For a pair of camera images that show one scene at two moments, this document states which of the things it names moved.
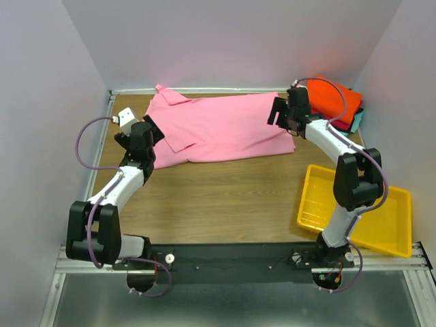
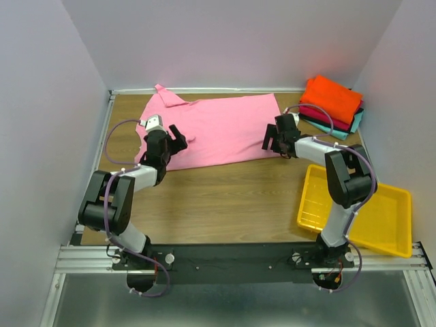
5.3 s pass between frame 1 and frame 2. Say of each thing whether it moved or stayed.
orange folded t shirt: stayed
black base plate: stayed
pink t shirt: moved
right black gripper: moved
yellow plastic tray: stayed
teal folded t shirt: stayed
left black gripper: moved
